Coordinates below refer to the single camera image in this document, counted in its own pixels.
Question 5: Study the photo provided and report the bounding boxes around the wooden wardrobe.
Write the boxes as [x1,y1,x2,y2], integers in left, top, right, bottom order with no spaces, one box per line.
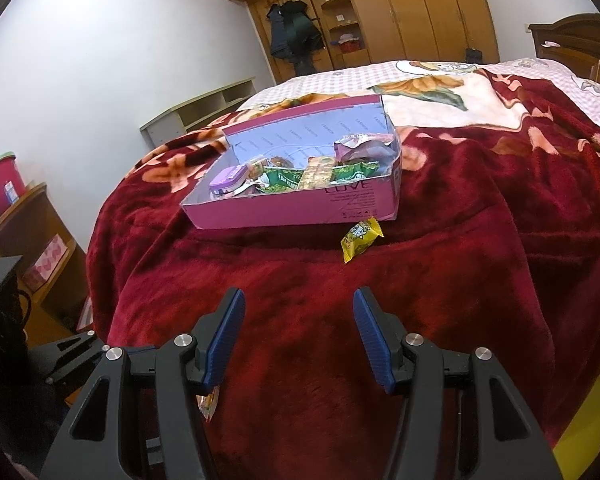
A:
[236,0,500,72]

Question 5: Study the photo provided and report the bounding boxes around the red floral blanket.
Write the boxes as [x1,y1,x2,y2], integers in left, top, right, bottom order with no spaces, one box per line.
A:
[85,66,600,480]

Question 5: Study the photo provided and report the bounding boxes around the red pot on shelf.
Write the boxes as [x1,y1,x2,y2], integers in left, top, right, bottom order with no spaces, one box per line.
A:
[330,32,364,54]

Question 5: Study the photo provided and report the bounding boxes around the colourful gummy candy bag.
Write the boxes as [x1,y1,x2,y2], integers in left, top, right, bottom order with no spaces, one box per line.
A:
[196,386,220,422]

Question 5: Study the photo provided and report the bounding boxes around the pink checked bedsheet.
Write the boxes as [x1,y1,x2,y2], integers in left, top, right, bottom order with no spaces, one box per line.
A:
[240,58,600,130]

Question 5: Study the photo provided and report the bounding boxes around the pink container on cabinet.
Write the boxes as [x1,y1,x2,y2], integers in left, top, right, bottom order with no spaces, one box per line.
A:
[0,152,27,217]

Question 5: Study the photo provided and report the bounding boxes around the wooden headboard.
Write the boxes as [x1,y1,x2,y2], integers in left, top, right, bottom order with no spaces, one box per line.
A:
[528,13,600,84]

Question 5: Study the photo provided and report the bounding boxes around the orange corn snack pack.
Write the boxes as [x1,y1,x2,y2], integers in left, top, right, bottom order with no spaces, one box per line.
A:
[298,156,336,190]

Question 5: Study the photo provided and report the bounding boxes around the orange jelly cup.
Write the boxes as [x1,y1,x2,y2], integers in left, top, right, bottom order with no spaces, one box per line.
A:
[268,156,294,168]

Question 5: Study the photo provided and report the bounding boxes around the purple candy tin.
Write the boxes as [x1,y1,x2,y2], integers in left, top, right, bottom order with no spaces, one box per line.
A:
[209,165,249,196]

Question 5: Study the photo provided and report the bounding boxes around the green pea snack bag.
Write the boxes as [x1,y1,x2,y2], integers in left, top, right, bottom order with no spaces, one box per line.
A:
[258,167,303,193]

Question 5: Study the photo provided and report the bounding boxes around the small yellow candy packet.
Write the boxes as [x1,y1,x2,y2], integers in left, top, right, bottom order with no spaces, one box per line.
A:
[340,217,384,263]

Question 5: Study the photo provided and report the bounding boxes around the hanging dark coats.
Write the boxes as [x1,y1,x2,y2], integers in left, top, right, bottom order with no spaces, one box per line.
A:
[266,0,325,76]

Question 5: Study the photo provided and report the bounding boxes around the pink cardboard box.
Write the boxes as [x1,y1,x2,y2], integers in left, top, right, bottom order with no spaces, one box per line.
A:
[181,96,401,230]

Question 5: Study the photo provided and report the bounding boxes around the clear candy pack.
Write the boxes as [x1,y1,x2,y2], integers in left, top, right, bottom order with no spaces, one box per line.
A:
[246,156,268,180]

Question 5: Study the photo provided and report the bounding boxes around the wooden side cabinet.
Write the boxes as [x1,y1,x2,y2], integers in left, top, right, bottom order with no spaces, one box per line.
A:
[0,183,88,347]

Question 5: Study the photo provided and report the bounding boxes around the black bag on floor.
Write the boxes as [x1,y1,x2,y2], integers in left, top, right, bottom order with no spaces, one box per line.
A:
[465,48,483,64]

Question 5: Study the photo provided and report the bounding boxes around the grey low shelf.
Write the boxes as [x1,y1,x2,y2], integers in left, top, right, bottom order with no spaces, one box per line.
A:
[140,78,256,148]

